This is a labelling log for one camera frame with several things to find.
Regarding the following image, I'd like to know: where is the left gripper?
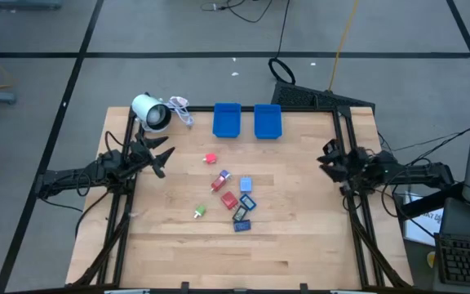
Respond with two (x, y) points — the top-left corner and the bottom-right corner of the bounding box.
(125, 132), (176, 180)

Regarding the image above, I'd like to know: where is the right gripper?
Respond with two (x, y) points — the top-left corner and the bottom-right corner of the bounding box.
(316, 138), (369, 185)

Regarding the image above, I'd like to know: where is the long red wall charger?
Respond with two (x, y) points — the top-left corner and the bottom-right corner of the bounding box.
(210, 176), (227, 194)

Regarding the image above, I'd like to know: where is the red USB charger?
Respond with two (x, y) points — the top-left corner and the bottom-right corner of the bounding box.
(219, 190), (239, 211)

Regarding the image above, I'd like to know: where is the blue framed small display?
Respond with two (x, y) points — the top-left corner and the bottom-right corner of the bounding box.
(238, 193), (258, 212)

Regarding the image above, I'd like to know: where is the black small display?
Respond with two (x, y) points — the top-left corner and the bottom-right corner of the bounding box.
(231, 205), (249, 223)

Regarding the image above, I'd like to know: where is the dark blue small display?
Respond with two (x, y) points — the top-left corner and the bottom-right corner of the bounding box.
(233, 219), (253, 233)

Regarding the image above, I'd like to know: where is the black perforated panel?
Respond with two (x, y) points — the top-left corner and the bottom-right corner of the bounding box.
(270, 80), (377, 112)

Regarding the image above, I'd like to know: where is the blue plastic basket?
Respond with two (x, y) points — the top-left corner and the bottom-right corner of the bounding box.
(253, 103), (283, 140)
(211, 102), (242, 139)

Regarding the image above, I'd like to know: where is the white paper sheet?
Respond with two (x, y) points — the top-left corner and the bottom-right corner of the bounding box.
(404, 191), (444, 247)

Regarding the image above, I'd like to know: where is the black keyboard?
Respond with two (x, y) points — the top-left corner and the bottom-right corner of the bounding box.
(432, 198), (470, 294)

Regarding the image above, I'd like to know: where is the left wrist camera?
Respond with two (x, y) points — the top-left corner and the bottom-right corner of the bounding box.
(126, 140), (150, 168)

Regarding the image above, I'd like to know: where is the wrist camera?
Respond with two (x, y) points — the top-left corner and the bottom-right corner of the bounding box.
(126, 140), (150, 168)
(347, 147), (369, 176)

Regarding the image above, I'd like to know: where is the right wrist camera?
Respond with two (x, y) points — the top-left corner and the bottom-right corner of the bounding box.
(347, 147), (369, 176)

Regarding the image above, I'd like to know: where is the white cylindrical security camera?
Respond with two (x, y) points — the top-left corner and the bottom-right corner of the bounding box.
(131, 92), (173, 134)

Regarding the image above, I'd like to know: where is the white coiled cable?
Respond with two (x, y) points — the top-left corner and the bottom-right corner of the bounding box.
(165, 96), (196, 130)

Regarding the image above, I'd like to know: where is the black aluminium frame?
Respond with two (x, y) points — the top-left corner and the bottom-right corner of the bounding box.
(71, 105), (414, 289)

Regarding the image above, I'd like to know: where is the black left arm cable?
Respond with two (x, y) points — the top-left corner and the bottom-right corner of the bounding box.
(74, 189), (112, 240)

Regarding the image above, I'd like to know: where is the black looped floor cable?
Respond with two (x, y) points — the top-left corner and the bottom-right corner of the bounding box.
(267, 0), (297, 86)

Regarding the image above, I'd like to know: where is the thick yellow cable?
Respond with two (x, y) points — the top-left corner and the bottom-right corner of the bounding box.
(327, 0), (361, 91)

